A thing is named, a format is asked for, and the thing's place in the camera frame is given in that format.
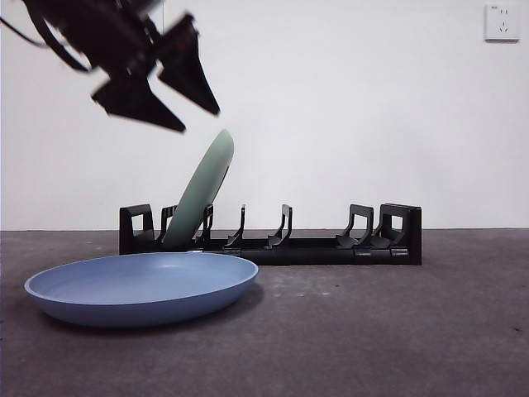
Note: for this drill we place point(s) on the blue round plate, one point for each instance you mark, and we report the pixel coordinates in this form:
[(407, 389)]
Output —
[(136, 297)]

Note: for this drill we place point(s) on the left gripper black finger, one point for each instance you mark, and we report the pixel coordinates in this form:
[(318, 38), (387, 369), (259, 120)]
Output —
[(132, 101), (186, 70)]

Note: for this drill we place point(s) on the pale green round plate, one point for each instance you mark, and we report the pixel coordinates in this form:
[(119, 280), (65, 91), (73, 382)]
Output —
[(198, 186)]

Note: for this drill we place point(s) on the black plastic plate rack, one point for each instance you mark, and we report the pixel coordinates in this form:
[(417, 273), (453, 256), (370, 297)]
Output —
[(314, 254)]

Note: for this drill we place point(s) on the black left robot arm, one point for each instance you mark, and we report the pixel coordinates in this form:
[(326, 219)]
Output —
[(103, 25)]

